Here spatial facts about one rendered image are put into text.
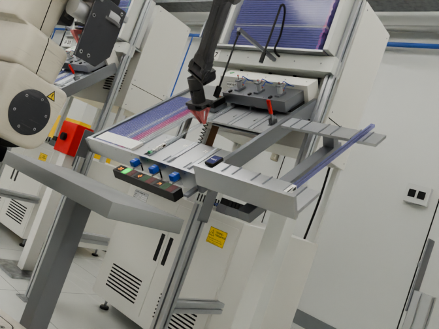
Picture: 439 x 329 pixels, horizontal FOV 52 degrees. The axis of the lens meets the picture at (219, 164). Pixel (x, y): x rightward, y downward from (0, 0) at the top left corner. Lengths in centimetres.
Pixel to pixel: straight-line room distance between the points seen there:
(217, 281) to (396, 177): 184
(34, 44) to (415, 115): 273
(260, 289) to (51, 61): 83
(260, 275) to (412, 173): 205
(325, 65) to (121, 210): 118
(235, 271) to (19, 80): 108
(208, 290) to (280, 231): 53
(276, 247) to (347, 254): 197
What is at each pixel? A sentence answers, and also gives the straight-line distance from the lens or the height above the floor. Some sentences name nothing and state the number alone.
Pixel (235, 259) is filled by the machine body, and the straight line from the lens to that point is 174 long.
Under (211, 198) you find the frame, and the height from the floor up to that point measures 67.
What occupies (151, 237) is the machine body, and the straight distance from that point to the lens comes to 201.
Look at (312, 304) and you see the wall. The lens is 338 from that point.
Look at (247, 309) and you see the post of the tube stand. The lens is 138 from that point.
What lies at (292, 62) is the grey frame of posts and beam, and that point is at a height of 134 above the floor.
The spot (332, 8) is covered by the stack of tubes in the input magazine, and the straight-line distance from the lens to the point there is 204.
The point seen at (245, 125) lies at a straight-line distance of 180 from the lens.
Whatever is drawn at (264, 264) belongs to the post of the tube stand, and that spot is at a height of 55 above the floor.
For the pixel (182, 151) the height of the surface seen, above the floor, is 80.
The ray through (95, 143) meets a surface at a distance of 194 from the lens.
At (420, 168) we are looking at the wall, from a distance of 324.
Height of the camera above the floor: 70
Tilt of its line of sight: 3 degrees up
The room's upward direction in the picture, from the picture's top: 20 degrees clockwise
